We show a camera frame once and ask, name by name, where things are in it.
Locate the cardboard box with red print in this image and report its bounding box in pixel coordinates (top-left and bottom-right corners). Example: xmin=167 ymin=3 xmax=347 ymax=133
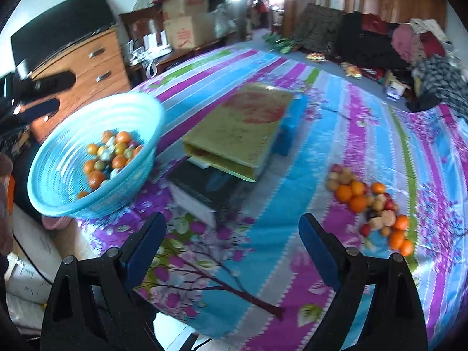
xmin=161 ymin=0 xmax=209 ymax=20

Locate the striped floral bed sheet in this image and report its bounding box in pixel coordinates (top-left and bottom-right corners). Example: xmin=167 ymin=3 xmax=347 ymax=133
xmin=77 ymin=42 xmax=468 ymax=351

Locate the wooden chest of drawers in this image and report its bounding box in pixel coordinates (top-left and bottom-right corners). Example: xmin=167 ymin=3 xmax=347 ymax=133
xmin=27 ymin=27 xmax=132 ymax=143

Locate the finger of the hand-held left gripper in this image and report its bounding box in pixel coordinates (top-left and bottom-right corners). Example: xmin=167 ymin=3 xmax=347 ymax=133
xmin=15 ymin=98 xmax=61 ymax=123
xmin=16 ymin=71 xmax=77 ymax=97

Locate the black television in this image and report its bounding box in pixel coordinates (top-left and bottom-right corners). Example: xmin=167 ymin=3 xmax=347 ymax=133
xmin=10 ymin=0 xmax=118 ymax=81

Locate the small blue white box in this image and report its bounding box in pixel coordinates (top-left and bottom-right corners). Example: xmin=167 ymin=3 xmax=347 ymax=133
xmin=387 ymin=82 xmax=406 ymax=101

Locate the yellow gift box red pattern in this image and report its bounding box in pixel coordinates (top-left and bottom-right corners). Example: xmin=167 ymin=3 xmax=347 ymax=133
xmin=182 ymin=83 xmax=295 ymax=183

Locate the white sack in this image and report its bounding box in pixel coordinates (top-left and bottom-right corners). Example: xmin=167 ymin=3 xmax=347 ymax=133
xmin=7 ymin=208 xmax=63 ymax=322

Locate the dark red garment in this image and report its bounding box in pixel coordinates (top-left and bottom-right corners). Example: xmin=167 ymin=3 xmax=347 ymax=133
xmin=419 ymin=31 xmax=448 ymax=57

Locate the blue rectangular cardboard box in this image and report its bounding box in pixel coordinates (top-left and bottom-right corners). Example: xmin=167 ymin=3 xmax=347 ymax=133
xmin=272 ymin=97 xmax=306 ymax=156

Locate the brown checked blanket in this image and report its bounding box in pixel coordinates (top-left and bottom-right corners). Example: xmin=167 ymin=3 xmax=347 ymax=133
xmin=292 ymin=3 xmax=346 ymax=57

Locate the cream white garment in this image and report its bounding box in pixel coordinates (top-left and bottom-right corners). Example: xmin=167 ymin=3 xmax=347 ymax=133
xmin=409 ymin=18 xmax=452 ymax=42

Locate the light blue perforated plastic basket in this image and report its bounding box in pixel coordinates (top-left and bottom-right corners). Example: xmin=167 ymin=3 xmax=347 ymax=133
xmin=27 ymin=92 xmax=165 ymax=220

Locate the black garment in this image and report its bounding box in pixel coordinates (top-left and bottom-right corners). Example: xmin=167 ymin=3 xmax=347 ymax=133
xmin=336 ymin=12 xmax=410 ymax=72

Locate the white router with antennas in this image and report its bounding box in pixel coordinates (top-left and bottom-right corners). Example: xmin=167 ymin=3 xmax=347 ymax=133
xmin=142 ymin=31 xmax=172 ymax=54

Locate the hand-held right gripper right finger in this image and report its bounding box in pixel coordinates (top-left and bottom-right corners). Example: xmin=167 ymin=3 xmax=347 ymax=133
xmin=298 ymin=213 xmax=428 ymax=351

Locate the pink cloth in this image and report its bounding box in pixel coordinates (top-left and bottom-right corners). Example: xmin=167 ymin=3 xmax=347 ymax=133
xmin=41 ymin=215 xmax=75 ymax=230

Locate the patterned plastic bag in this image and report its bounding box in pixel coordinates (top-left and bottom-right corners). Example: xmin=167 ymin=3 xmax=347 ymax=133
xmin=214 ymin=5 xmax=238 ymax=39

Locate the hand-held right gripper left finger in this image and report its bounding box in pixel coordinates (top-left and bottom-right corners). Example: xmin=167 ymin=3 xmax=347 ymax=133
xmin=40 ymin=212 xmax=168 ymax=351

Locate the large cardboard box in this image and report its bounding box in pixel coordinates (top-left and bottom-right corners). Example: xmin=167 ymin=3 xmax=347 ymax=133
xmin=163 ymin=15 xmax=216 ymax=50

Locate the white cables and power strip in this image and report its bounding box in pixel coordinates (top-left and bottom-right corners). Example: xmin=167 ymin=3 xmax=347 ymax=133
xmin=126 ymin=42 xmax=158 ymax=77

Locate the dark navy garment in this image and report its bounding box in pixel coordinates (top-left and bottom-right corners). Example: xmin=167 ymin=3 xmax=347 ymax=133
xmin=407 ymin=90 xmax=445 ymax=113

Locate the blue plaid shirt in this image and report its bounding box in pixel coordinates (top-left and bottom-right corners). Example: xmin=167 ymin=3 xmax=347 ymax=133
xmin=413 ymin=54 xmax=468 ymax=118

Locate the green patterned bag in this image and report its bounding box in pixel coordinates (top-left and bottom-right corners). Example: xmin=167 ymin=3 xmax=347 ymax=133
xmin=263 ymin=31 xmax=297 ymax=54

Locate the black flat box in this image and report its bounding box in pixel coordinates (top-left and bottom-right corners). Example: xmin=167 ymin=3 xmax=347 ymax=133
xmin=167 ymin=157 xmax=257 ymax=229

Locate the pink garment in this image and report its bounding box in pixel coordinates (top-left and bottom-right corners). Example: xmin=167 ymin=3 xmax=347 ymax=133
xmin=391 ymin=24 xmax=426 ymax=61

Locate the heap of mandarin oranges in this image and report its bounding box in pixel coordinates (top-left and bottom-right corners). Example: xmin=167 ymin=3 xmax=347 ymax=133
xmin=75 ymin=130 xmax=145 ymax=200
xmin=335 ymin=181 xmax=415 ymax=257

